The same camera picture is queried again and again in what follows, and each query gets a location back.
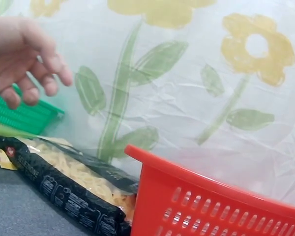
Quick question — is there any red plastic basket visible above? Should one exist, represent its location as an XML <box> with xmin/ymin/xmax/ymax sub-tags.
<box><xmin>124</xmin><ymin>144</ymin><xmax>295</xmax><ymax>236</ymax></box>

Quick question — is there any green plastic basket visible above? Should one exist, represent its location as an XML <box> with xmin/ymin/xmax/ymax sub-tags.
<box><xmin>0</xmin><ymin>83</ymin><xmax>65</xmax><ymax>135</ymax></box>

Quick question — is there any person's left hand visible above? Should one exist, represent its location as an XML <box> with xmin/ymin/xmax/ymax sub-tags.
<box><xmin>0</xmin><ymin>17</ymin><xmax>73</xmax><ymax>110</ymax></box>

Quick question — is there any black pasta packet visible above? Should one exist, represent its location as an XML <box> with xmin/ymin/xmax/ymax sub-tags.
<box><xmin>0</xmin><ymin>136</ymin><xmax>140</xmax><ymax>236</ymax></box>

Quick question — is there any yellow packet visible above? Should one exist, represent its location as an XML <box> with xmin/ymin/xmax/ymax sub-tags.
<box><xmin>0</xmin><ymin>146</ymin><xmax>18</xmax><ymax>171</ymax></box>

